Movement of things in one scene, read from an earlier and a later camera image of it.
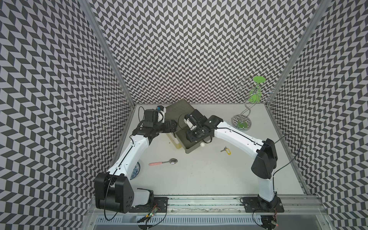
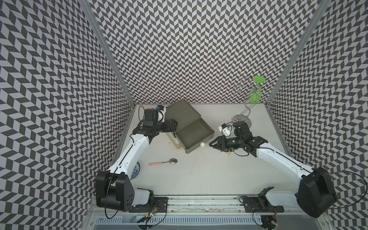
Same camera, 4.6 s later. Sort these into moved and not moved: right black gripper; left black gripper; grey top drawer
Moved: right black gripper
Not moved: left black gripper; grey top drawer
